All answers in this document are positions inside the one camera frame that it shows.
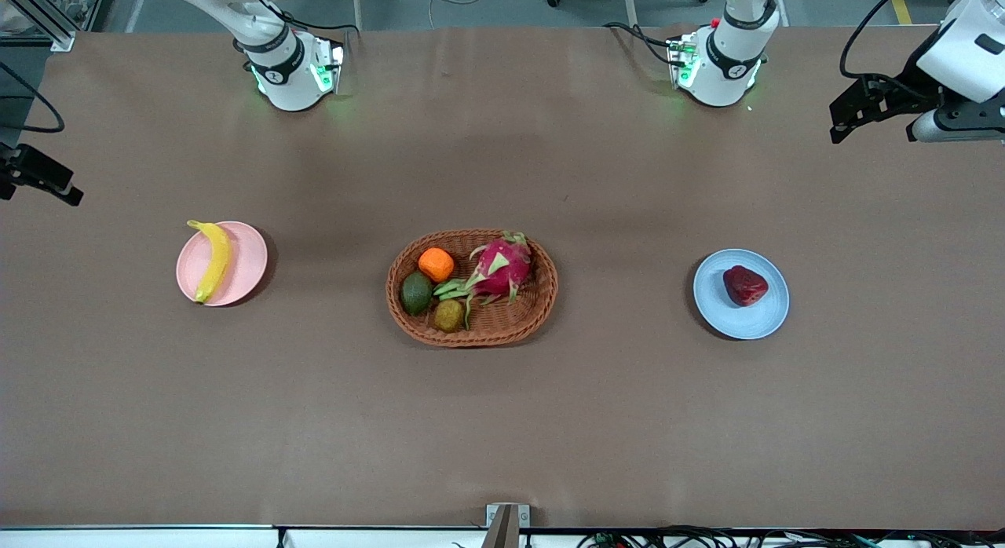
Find yellow banana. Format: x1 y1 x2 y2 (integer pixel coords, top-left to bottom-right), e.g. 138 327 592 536
186 220 233 305

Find red apple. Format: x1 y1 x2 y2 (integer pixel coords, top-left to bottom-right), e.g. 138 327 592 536
722 265 770 308

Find pink plate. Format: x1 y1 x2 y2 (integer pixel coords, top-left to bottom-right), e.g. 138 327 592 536
176 221 269 308

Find blue plate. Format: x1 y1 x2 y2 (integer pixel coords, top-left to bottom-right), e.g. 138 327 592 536
693 248 791 342

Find green avocado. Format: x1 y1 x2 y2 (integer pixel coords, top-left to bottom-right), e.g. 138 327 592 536
400 271 434 316

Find orange fruit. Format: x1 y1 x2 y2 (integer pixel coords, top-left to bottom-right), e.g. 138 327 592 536
418 247 455 283

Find pink dragon fruit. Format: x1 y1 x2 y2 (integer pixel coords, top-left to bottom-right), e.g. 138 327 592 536
433 231 533 331

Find brown wicker basket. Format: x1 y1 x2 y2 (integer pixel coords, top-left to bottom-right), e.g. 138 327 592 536
385 229 560 348

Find brown kiwi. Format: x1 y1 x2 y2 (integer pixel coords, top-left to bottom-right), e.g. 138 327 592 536
433 298 466 334

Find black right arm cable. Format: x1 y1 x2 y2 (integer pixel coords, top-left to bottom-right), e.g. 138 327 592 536
0 61 65 134

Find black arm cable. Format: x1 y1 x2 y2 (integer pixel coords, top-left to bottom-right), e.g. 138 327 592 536
0 61 65 134
839 0 955 82

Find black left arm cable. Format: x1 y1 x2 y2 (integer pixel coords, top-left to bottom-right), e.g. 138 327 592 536
839 0 955 82

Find aluminium frame profile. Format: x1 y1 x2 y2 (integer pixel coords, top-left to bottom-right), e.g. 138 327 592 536
0 0 107 53

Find white floor cable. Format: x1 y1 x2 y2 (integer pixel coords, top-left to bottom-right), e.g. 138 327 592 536
418 0 485 31

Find tangled black cables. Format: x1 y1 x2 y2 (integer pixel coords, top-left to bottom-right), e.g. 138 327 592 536
577 524 1005 548

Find grey metal bracket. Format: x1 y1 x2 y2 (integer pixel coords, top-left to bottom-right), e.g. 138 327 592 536
485 503 531 548

